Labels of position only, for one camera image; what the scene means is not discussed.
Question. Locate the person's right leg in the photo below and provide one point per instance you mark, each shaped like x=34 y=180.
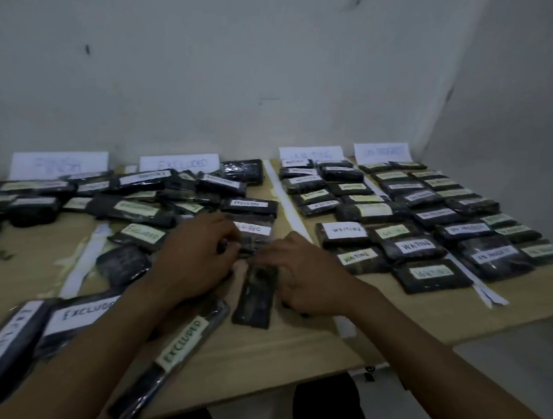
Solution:
x=328 y=402

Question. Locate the black unlabelled packet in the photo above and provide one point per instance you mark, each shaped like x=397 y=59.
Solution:
x=255 y=300

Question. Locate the white paper sign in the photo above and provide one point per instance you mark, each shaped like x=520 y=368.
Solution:
x=310 y=152
x=57 y=164
x=180 y=163
x=382 y=152

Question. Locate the person's right forearm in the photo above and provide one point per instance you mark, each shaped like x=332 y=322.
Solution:
x=426 y=360

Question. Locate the pile of black labelled packets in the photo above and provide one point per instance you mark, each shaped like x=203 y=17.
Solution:
x=349 y=231
x=36 y=197
x=476 y=236
x=167 y=206

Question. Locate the long black packet green label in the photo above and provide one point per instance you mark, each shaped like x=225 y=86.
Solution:
x=183 y=339

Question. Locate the person's left hand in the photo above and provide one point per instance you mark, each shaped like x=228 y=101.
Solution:
x=192 y=259

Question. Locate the person's left forearm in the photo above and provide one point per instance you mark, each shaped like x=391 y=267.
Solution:
x=82 y=363

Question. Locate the person's right hand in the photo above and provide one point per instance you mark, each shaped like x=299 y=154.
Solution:
x=319 y=282

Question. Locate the person's left fingers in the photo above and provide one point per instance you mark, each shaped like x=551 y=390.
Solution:
x=223 y=231

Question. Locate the single black packet white label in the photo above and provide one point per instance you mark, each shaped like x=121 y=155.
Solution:
x=14 y=347
x=76 y=316

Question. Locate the small black table bracket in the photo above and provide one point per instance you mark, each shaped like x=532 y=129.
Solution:
x=370 y=373

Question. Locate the person's right thumb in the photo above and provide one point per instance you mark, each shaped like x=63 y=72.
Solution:
x=296 y=308

